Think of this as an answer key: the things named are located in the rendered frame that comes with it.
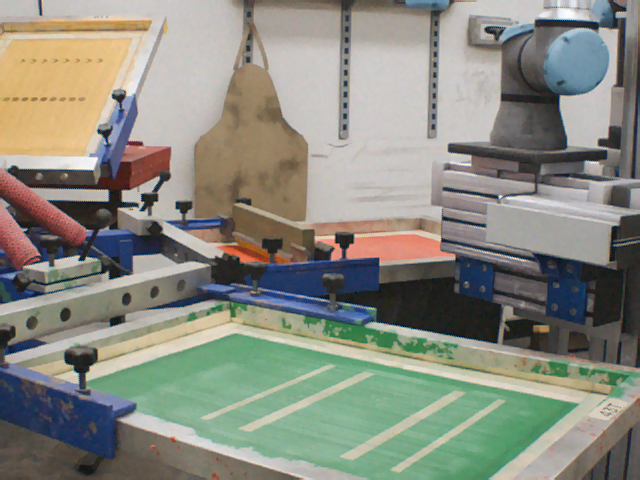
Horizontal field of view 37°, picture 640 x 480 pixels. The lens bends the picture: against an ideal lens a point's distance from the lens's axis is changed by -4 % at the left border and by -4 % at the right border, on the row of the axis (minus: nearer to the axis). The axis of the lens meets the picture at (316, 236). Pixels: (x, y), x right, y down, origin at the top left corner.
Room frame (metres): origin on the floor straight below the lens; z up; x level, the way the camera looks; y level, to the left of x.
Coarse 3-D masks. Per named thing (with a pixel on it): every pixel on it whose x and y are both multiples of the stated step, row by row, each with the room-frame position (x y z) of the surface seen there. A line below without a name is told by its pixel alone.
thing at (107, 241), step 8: (88, 232) 2.06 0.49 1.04; (104, 232) 2.06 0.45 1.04; (112, 232) 2.07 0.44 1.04; (120, 232) 2.07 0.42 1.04; (128, 232) 2.07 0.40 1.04; (96, 240) 2.03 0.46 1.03; (104, 240) 2.03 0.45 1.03; (112, 240) 2.04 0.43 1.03; (136, 240) 2.07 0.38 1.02; (144, 240) 2.07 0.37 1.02; (152, 240) 2.08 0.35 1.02; (96, 248) 2.03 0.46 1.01; (104, 248) 2.03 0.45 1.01; (112, 248) 2.04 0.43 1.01; (136, 248) 2.07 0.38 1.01; (144, 248) 2.07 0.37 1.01; (152, 248) 2.08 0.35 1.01; (88, 256) 2.02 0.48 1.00; (96, 256) 2.03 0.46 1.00; (112, 256) 2.04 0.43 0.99
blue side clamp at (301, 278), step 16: (272, 272) 1.91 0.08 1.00; (288, 272) 1.92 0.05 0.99; (304, 272) 1.94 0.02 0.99; (320, 272) 1.95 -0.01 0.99; (336, 272) 1.97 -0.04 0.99; (352, 272) 1.99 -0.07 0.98; (368, 272) 2.00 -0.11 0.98; (272, 288) 1.91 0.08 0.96; (288, 288) 1.92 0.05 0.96; (304, 288) 1.94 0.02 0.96; (320, 288) 1.95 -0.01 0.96; (352, 288) 1.99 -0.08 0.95; (368, 288) 2.00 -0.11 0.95
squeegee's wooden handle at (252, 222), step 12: (240, 204) 2.39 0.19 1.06; (240, 216) 2.36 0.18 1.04; (252, 216) 2.29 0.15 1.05; (264, 216) 2.23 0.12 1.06; (276, 216) 2.21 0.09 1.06; (240, 228) 2.36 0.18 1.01; (252, 228) 2.29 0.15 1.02; (264, 228) 2.23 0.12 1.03; (276, 228) 2.17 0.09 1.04; (288, 228) 2.11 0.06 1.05; (300, 228) 2.06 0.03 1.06; (288, 240) 2.11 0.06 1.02; (300, 240) 2.05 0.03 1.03; (312, 240) 2.06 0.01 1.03; (288, 252) 2.11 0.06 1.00; (312, 252) 2.06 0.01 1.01
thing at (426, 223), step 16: (304, 224) 2.55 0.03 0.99; (320, 224) 2.57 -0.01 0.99; (336, 224) 2.59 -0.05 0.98; (352, 224) 2.62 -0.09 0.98; (368, 224) 2.64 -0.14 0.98; (384, 224) 2.66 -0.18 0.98; (400, 224) 2.68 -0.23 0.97; (416, 224) 2.70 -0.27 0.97; (432, 224) 2.65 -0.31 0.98; (208, 240) 2.44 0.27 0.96; (224, 240) 2.46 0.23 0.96; (448, 256) 2.14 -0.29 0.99; (384, 272) 2.03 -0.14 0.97; (400, 272) 2.05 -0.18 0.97; (416, 272) 2.07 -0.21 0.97; (432, 272) 2.08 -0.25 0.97; (448, 272) 2.10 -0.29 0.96
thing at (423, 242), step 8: (320, 240) 2.51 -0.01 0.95; (328, 240) 2.51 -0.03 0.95; (360, 240) 2.52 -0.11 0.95; (408, 240) 2.54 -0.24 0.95; (416, 240) 2.54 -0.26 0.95; (424, 240) 2.54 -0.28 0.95; (432, 240) 2.54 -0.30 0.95; (224, 248) 2.37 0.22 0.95; (232, 248) 2.37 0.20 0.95; (240, 248) 2.37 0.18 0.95; (424, 248) 2.43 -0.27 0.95; (432, 248) 2.43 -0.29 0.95; (240, 256) 2.27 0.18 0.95; (248, 256) 2.28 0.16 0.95; (256, 256) 2.28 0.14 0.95; (264, 256) 2.28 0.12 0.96
